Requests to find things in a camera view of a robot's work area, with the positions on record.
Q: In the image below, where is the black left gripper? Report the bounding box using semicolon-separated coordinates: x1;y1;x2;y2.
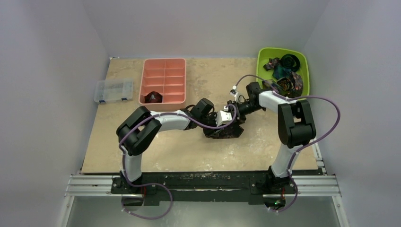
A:
198;112;223;137

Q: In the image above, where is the brown patterned necktie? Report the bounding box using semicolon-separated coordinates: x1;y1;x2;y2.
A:
203;123;244;139

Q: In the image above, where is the pink compartment tray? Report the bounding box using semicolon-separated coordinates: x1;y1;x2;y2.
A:
138;58;186;111

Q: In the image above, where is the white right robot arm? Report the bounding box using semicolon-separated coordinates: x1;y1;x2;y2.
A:
228;82;316;192

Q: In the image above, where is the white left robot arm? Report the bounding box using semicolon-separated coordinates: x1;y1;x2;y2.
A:
116;98;236;193

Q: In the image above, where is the colourful ties pile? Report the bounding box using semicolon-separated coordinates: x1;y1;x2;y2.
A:
262;58;304;98

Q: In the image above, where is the green plastic bin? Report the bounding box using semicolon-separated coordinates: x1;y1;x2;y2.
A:
256;47;310;96

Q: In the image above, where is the dark red rolled tie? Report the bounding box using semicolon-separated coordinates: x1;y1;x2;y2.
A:
144;91;163;104

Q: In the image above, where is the dark green rolled tie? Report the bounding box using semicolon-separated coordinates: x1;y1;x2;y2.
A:
280;54;300;72

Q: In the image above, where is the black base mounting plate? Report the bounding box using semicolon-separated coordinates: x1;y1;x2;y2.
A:
111;170;297;208

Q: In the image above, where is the clear plastic organizer box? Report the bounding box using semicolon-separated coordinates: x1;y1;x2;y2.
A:
94;78;134;104

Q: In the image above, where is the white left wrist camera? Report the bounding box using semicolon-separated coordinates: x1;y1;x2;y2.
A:
216;105;236;127

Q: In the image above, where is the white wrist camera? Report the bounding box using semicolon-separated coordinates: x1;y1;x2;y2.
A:
216;105;236;127
229;85;243;103

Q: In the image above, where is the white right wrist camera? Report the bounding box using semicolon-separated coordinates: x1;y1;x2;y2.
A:
229;85;243;103

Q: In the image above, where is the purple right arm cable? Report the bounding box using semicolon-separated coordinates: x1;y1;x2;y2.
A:
233;74;342;214

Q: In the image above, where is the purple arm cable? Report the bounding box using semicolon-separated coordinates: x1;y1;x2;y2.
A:
233;74;342;214
119;104;239;219

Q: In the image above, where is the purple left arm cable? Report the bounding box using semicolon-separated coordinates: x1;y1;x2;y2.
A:
119;104;239;219

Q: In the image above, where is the aluminium frame rail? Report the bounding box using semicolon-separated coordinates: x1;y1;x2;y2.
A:
65;143;349;227

